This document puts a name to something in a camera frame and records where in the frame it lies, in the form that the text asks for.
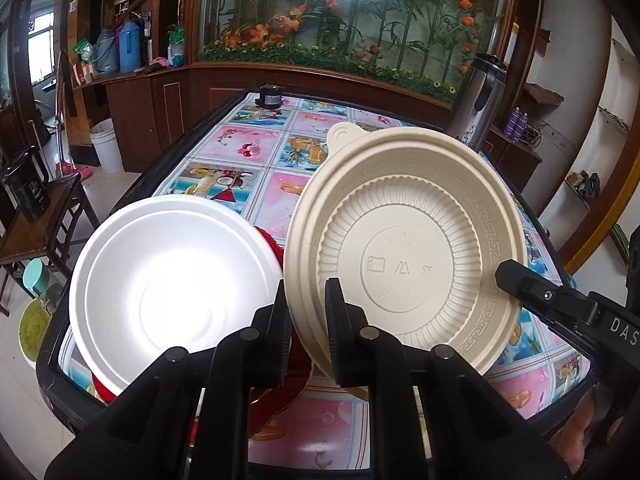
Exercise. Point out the stainless steel thermos jug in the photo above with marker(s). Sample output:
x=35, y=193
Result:
x=478, y=100

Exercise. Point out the dark wooden chair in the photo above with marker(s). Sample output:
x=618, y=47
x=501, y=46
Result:
x=52, y=235

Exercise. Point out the beige ribbed plastic bowl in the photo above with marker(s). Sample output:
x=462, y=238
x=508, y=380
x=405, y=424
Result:
x=414, y=225

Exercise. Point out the white stool green top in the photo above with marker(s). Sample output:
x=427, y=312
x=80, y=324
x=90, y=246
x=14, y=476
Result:
x=34, y=324

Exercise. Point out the grey thermos flask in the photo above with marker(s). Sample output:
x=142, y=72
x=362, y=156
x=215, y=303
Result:
x=105, y=54

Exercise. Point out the wooden cabinet with flower display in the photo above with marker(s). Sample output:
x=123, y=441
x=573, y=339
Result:
x=407, y=57

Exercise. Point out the black electric kettle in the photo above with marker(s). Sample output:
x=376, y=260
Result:
x=26, y=178

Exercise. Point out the blue thermos flask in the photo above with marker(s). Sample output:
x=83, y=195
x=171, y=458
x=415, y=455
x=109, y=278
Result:
x=130, y=58

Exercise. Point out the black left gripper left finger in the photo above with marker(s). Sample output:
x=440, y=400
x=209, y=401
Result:
x=269, y=350

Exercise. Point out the white plastic bucket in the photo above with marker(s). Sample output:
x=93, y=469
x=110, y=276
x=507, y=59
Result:
x=103, y=139

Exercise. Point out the colourful patterned tablecloth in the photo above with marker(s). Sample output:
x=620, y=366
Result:
x=256, y=162

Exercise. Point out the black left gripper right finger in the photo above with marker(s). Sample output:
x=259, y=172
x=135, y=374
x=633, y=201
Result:
x=351, y=354

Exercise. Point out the person's right hand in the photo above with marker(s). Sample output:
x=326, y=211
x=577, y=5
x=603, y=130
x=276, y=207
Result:
x=569, y=441

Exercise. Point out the white foam plate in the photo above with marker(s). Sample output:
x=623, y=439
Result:
x=167, y=271

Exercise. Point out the purple bottles on shelf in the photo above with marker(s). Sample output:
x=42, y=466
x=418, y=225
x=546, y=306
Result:
x=516, y=125

